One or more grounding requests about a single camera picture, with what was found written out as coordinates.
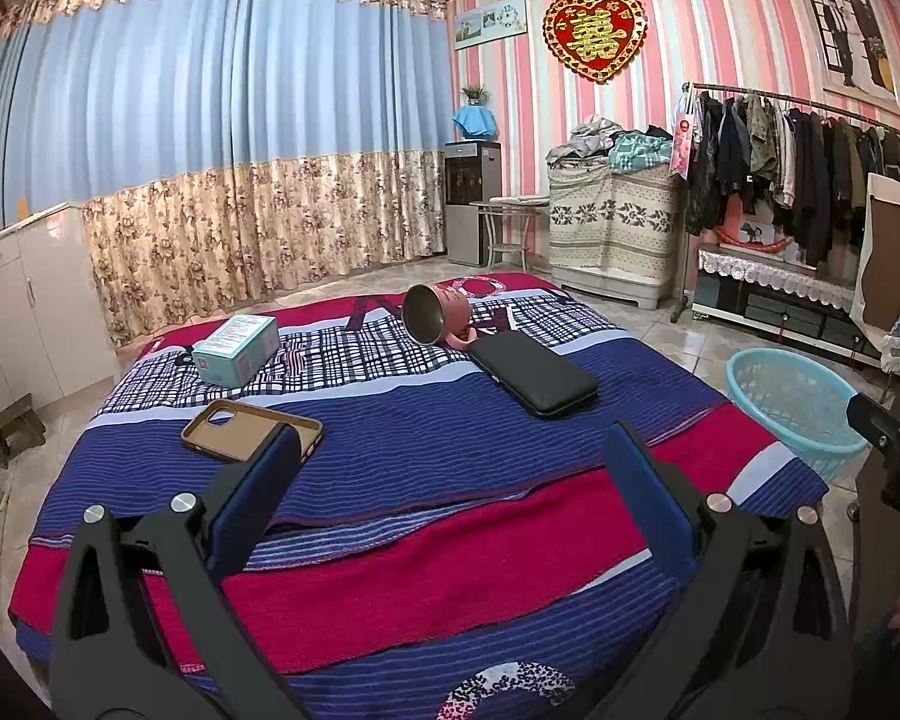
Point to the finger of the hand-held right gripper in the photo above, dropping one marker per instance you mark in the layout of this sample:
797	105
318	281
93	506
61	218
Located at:
881	420

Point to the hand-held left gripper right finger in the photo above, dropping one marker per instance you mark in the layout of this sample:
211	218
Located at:
645	495

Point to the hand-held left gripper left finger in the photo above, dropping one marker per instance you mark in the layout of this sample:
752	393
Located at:
259	495

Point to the light blue plastic basket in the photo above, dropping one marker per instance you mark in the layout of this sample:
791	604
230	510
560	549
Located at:
765	397

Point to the brown phone case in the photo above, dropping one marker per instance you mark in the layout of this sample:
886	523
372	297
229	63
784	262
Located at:
225	431

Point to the low black media stand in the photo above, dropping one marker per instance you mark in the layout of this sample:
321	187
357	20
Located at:
780	319

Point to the teal cardboard box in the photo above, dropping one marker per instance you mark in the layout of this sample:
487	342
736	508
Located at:
236	349

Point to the small black object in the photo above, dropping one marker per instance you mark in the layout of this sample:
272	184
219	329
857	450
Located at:
184	355

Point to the striped red blue blanket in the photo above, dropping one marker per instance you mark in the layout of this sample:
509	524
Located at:
420	510

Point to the black zip case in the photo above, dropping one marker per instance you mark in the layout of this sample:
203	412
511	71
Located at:
536	375

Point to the white lace cloth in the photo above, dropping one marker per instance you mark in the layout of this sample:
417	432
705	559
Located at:
772	277

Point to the pink picture box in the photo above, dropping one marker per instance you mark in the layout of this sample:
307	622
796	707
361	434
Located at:
757	236

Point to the small wooden stool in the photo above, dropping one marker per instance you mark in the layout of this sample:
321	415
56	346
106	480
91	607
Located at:
11	427

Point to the pink mug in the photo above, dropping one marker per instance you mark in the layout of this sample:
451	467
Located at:
450	311

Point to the cabinet with patterned cover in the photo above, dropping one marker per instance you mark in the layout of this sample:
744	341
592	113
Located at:
611	229

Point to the row of hanging clothes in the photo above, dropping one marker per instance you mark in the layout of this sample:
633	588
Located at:
780	165

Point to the white cabinet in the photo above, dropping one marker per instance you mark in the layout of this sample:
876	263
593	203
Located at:
37	307

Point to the small glass side table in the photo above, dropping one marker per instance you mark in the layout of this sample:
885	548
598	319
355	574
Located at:
510	202

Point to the metal clothes rack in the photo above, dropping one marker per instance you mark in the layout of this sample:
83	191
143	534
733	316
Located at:
780	99

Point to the grey water dispenser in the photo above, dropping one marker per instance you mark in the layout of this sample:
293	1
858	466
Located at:
465	202

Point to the pink hanging bag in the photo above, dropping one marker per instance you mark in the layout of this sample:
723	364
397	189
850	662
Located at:
684	139

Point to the pile of folded clothes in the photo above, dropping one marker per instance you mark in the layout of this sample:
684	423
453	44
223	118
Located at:
607	144

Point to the blue and floral curtain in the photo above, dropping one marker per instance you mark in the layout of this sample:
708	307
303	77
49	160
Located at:
195	90

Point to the blue cloth cover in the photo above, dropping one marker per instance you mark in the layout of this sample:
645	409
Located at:
475	121

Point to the small potted plant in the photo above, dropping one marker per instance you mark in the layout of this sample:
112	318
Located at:
475	94

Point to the wall poster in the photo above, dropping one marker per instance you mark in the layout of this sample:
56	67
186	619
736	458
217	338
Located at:
847	37

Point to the red heart wall decoration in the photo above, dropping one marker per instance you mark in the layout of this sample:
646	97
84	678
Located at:
595	37

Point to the wall picture strip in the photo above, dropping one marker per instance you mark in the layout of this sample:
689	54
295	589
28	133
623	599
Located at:
491	21

